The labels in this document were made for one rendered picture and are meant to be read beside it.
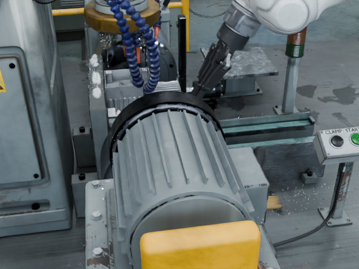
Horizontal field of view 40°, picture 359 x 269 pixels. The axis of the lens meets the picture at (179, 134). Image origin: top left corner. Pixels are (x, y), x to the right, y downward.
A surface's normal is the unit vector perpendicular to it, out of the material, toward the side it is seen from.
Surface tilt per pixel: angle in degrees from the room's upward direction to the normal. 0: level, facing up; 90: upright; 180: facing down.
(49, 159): 90
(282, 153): 90
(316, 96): 0
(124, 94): 90
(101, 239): 0
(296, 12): 89
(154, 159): 23
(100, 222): 0
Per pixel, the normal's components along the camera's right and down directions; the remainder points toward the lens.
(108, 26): -0.26, 0.54
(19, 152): 0.16, 0.55
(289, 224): -0.01, -0.83
